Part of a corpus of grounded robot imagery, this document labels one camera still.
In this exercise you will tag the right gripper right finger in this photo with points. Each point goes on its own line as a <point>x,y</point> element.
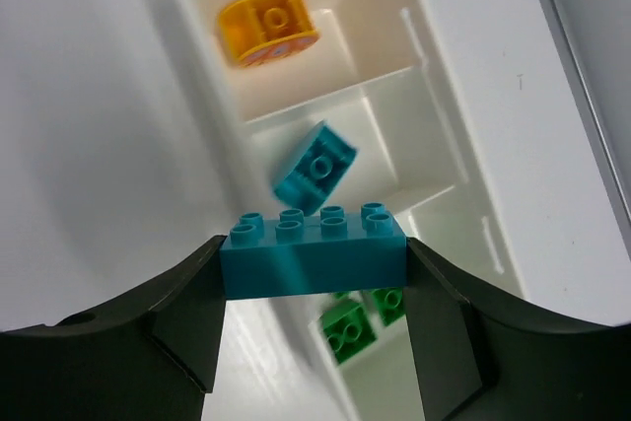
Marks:
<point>481,353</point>

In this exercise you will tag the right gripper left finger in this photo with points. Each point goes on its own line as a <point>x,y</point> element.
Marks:
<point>148,354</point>

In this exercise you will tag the green rectangular lego brick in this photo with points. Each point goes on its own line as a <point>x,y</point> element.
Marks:
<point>347,329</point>

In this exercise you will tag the blue rectangular lego brick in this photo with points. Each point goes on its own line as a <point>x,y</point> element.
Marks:
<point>331,251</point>

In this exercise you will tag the blue curved lego brick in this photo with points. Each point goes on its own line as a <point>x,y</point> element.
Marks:
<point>312,170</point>

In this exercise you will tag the yellow curved lego brick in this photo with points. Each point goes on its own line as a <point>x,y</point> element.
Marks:
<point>254,32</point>

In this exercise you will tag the small green lego brick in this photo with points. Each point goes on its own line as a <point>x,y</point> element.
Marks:
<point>389,304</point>

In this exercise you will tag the white three-compartment tray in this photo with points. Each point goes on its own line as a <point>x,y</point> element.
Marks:
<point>376,77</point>

